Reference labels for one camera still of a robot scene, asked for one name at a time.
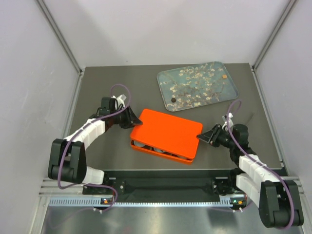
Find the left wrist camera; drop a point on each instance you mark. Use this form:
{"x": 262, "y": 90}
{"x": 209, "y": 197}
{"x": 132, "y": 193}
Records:
{"x": 113, "y": 103}

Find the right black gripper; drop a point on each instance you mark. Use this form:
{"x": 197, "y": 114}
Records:
{"x": 216, "y": 131}

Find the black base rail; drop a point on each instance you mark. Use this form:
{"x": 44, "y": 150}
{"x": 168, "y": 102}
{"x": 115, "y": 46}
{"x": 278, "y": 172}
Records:
{"x": 164, "y": 186}

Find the white paper cup front-left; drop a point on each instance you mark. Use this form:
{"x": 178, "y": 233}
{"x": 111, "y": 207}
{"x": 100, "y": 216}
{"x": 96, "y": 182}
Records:
{"x": 139, "y": 144}

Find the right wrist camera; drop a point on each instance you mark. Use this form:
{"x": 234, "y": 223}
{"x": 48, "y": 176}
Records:
{"x": 227, "y": 121}

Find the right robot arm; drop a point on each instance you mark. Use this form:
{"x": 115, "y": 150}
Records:
{"x": 278, "y": 200}

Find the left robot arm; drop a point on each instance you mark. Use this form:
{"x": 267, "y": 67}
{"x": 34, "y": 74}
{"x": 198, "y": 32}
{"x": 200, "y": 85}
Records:
{"x": 68, "y": 164}

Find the floral blue tray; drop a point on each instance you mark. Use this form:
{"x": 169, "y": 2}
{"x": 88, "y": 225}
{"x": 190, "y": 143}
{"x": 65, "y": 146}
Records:
{"x": 196, "y": 85}

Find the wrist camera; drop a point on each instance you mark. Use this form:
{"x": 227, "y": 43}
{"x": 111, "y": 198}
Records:
{"x": 227, "y": 121}
{"x": 113, "y": 103}

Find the orange box lid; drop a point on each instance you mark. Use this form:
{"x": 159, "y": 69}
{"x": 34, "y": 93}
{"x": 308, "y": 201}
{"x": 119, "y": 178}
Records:
{"x": 167, "y": 132}

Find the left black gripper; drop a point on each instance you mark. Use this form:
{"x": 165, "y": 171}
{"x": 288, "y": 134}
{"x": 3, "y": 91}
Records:
{"x": 131, "y": 119}

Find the orange chocolate box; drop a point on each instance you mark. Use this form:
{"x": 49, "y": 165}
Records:
{"x": 170, "y": 156}

